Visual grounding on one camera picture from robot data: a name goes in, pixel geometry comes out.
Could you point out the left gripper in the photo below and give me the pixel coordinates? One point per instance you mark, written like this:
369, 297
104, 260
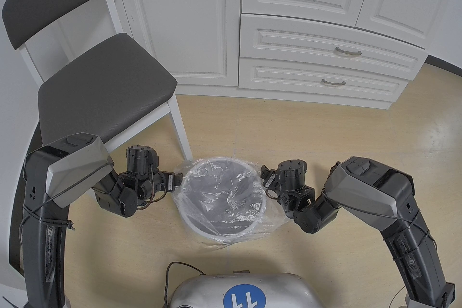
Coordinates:
169, 181

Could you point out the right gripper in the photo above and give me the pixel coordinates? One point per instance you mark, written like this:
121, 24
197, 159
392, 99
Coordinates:
270, 180

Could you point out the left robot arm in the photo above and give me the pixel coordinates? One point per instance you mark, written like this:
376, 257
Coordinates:
72, 165

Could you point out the white chair grey cushions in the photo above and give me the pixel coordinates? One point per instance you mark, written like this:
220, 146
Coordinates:
104, 90

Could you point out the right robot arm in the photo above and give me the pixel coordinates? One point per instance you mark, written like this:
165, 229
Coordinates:
371, 187

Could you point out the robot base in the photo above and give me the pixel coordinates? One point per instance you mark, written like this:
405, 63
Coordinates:
245, 288

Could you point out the white trash bin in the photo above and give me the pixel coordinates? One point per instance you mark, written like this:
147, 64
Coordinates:
196, 223

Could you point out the clear plastic bag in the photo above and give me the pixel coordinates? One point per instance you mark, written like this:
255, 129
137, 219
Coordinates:
231, 198

